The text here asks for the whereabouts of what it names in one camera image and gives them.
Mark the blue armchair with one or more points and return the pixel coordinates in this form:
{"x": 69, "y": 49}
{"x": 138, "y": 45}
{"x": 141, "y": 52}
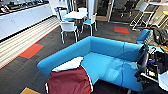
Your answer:
{"x": 144, "y": 35}

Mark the white base kitchen cabinets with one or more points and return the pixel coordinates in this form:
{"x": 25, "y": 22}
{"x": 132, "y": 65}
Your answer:
{"x": 23, "y": 16}

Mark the white bar stool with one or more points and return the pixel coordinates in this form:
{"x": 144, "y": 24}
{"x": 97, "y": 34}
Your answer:
{"x": 140, "y": 15}

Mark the high white table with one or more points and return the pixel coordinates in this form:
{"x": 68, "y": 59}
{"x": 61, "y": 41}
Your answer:
{"x": 158, "y": 3}

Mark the red white jacket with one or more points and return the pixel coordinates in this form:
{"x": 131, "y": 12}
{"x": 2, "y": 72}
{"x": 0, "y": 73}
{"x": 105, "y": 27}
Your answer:
{"x": 70, "y": 80}

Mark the white chair blue seat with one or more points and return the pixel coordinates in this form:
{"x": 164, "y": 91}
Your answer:
{"x": 62, "y": 13}
{"x": 90, "y": 21}
{"x": 82, "y": 9}
{"x": 68, "y": 27}

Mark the black bag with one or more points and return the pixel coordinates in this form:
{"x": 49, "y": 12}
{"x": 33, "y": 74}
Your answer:
{"x": 159, "y": 35}

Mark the yellow bar stool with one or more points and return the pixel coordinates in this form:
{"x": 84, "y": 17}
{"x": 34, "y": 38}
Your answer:
{"x": 164, "y": 16}

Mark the white square table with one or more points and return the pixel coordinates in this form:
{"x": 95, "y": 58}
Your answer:
{"x": 75, "y": 15}

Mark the blue sofa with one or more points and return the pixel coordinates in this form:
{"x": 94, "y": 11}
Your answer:
{"x": 110, "y": 60}

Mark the wooden glass door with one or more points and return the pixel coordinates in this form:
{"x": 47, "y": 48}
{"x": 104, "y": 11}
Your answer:
{"x": 104, "y": 8}

